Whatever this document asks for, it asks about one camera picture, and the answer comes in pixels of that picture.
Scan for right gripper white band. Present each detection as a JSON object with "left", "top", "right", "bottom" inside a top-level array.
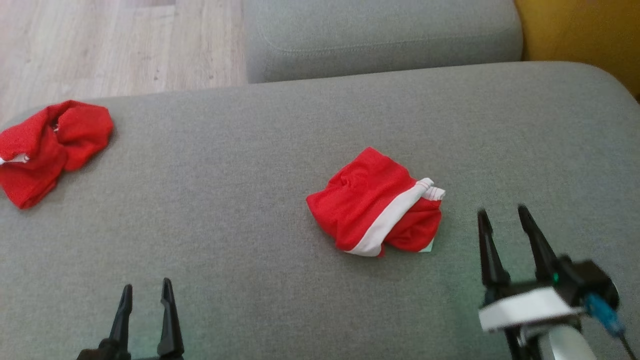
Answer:
[{"left": 476, "top": 204, "right": 586, "bottom": 360}]

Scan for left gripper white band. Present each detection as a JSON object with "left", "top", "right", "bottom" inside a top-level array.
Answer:
[{"left": 76, "top": 278, "right": 185, "bottom": 360}]

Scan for red shorts with white band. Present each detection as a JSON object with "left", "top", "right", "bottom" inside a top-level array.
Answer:
[{"left": 306, "top": 146, "right": 446, "bottom": 258}]

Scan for red basketball jersey white trim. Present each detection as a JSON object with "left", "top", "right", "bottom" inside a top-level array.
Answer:
[{"left": 0, "top": 100, "right": 115, "bottom": 210}]

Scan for grey fabric sofa seat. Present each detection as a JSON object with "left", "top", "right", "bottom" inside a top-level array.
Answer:
[{"left": 0, "top": 61, "right": 640, "bottom": 360}]

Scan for yellow upholstered furniture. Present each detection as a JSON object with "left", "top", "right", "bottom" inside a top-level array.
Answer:
[{"left": 514, "top": 0, "right": 640, "bottom": 101}]

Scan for grey fabric sofa cushion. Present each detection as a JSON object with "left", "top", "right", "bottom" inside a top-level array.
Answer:
[{"left": 243, "top": 0, "right": 524, "bottom": 84}]

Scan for black cable with blue plug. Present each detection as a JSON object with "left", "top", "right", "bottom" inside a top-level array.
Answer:
[{"left": 584, "top": 292, "right": 640, "bottom": 360}]

